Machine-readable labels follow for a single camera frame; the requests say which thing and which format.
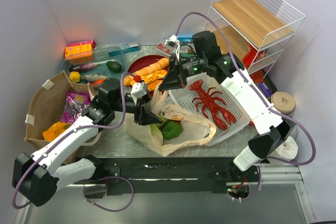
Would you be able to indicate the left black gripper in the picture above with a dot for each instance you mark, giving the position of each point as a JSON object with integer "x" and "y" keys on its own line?
{"x": 139, "y": 112}

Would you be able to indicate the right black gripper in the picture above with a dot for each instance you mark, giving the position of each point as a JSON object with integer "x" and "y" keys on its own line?
{"x": 177, "y": 71}

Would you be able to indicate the green napa cabbage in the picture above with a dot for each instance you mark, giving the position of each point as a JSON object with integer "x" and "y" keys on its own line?
{"x": 155, "y": 129}

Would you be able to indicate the green bell pepper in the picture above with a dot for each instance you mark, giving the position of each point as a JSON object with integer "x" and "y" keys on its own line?
{"x": 171, "y": 130}

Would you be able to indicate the orange plastic grocery bag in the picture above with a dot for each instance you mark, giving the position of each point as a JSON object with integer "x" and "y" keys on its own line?
{"x": 197, "y": 130}

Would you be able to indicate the purple grape snack bag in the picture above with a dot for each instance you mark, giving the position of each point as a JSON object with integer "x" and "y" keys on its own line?
{"x": 74, "y": 106}

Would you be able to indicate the yellow orange chips bag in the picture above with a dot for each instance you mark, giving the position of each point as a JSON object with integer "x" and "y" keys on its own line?
{"x": 55, "y": 130}

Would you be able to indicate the brown paper grocery bag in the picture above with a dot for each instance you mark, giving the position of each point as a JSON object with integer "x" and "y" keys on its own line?
{"x": 47, "y": 106}

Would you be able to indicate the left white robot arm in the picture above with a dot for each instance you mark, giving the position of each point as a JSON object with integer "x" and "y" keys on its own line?
{"x": 40, "y": 175}

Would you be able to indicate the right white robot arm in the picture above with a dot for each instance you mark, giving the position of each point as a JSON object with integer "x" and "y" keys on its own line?
{"x": 210, "y": 70}

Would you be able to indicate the long orange bread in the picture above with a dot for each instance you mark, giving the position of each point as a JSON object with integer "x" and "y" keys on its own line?
{"x": 128, "y": 80}

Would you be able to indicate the braided yellow bread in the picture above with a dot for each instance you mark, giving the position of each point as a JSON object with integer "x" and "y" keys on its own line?
{"x": 160, "y": 74}

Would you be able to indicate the red white box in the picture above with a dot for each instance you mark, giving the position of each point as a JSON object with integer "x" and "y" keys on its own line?
{"x": 164, "y": 50}

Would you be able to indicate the orange flat bread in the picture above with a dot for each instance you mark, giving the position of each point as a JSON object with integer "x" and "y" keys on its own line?
{"x": 154, "y": 84}

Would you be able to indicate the blue box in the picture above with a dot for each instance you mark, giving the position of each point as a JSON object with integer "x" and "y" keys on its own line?
{"x": 185, "y": 39}

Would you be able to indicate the white plastic basket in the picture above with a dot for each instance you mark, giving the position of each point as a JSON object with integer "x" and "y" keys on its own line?
{"x": 183, "y": 97}

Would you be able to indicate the red round plate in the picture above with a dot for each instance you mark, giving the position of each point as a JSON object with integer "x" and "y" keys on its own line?
{"x": 149, "y": 64}

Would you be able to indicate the red toy lobster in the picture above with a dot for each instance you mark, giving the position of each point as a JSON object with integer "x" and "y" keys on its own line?
{"x": 220, "y": 115}

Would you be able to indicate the teal white box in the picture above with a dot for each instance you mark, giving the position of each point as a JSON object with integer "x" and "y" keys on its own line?
{"x": 125, "y": 48}

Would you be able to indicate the dark green avocado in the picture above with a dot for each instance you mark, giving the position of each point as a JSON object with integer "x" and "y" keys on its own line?
{"x": 114, "y": 66}

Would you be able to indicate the grey toy fish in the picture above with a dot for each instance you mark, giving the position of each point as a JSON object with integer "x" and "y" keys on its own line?
{"x": 93, "y": 77}

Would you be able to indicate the red snack packet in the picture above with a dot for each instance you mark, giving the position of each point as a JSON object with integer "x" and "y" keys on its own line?
{"x": 252, "y": 55}

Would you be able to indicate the yellow lemon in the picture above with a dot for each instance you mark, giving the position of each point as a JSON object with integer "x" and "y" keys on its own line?
{"x": 75, "y": 77}

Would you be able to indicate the purple eggplant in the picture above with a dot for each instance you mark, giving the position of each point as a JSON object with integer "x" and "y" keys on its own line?
{"x": 84, "y": 67}

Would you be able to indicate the red box bottom shelf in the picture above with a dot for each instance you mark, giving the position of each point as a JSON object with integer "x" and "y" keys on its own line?
{"x": 257, "y": 77}

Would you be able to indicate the purple pouch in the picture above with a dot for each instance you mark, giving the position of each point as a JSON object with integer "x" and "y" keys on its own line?
{"x": 267, "y": 90}

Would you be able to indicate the pink box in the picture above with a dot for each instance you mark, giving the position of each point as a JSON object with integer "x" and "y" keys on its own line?
{"x": 86, "y": 42}

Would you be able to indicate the orange box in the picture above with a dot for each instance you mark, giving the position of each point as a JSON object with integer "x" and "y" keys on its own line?
{"x": 79, "y": 54}

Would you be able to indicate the white paper roll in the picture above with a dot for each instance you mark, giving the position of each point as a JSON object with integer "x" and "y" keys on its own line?
{"x": 287, "y": 150}

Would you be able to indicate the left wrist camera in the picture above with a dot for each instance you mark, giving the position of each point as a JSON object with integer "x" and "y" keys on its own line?
{"x": 139, "y": 88}

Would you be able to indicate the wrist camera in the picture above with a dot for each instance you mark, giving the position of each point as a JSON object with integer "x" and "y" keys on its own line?
{"x": 172, "y": 45}
{"x": 139, "y": 88}

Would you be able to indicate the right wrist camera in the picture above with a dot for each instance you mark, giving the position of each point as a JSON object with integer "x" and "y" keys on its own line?
{"x": 172, "y": 45}

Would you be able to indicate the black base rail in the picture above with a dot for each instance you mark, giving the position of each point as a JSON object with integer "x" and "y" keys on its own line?
{"x": 169, "y": 174}

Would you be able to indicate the white wire shelf rack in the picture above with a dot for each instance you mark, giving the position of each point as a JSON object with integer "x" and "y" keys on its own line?
{"x": 265, "y": 24}

